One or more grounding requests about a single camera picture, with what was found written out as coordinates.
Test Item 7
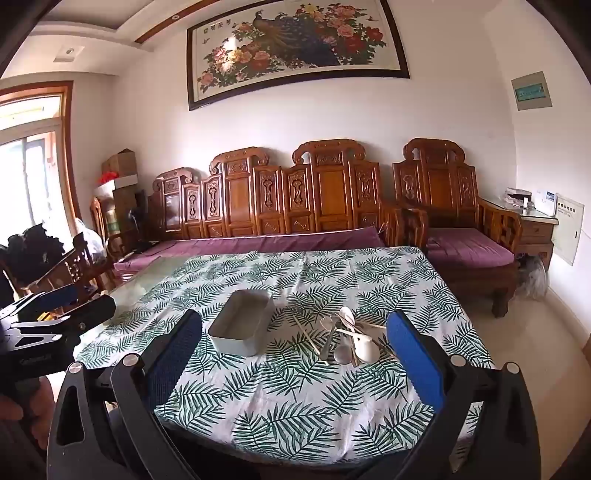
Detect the dark cloth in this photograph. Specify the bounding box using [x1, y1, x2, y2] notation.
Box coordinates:
[0, 224, 65, 289]

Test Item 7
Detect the large white porcelain spoon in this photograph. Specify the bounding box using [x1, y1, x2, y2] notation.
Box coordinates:
[351, 333, 382, 363]

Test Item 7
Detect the stack of cardboard boxes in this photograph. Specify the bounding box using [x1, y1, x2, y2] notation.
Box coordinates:
[95, 174, 149, 241]

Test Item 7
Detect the grey wall box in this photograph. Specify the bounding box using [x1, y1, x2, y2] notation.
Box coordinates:
[511, 71, 553, 112]

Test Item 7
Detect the white tabletop device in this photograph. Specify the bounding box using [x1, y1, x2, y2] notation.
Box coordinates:
[536, 189, 558, 216]

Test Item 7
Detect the purple armchair cushion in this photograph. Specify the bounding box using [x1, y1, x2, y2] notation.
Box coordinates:
[426, 227, 515, 268]

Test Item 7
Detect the wooden framed glass door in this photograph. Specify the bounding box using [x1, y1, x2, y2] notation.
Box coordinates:
[0, 80, 75, 241]

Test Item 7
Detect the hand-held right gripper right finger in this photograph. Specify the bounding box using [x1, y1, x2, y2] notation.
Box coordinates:
[365, 310, 542, 480]

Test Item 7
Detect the brown cardboard box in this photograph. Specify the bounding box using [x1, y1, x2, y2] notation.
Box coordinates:
[102, 148, 138, 177]

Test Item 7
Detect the metal fork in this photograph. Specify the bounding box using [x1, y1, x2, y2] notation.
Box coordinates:
[318, 324, 339, 363]

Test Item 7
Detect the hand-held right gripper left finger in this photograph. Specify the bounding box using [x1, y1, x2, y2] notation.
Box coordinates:
[46, 310, 203, 480]

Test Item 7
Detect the person's left hand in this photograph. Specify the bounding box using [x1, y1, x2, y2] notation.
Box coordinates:
[0, 376, 54, 457]

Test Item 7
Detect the green leaf print tablecloth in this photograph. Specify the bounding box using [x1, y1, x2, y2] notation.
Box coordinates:
[74, 246, 497, 467]

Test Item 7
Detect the purple sofa cushion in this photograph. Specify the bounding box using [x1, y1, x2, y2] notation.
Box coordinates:
[113, 226, 386, 278]

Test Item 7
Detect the grey fluffy duster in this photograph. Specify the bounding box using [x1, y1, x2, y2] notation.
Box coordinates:
[515, 254, 549, 299]

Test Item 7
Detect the carved wooden armchair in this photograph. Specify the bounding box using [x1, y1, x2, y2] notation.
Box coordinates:
[392, 137, 525, 318]

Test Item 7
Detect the metal spoon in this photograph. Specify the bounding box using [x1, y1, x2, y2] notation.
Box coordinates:
[332, 323, 355, 365]

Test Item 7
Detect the white rectangular container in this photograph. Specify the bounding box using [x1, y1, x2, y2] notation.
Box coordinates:
[208, 289, 274, 357]

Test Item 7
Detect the wooden chopstick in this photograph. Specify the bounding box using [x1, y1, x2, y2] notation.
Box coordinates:
[293, 316, 320, 356]
[336, 322, 387, 336]

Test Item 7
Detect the framed peacock flower painting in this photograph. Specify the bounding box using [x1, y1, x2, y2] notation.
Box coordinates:
[186, 0, 411, 112]

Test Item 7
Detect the clear plastic bag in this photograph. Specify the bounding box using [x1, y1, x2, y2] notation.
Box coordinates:
[74, 219, 110, 267]

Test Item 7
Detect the carved wooden chair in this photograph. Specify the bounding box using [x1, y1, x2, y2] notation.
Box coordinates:
[28, 233, 116, 305]

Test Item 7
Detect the carved wooden sofa bench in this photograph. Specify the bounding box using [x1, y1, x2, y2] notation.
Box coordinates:
[113, 138, 430, 287]

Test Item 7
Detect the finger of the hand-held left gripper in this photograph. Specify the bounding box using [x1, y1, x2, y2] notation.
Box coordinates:
[9, 294, 117, 340]
[0, 284, 78, 321]

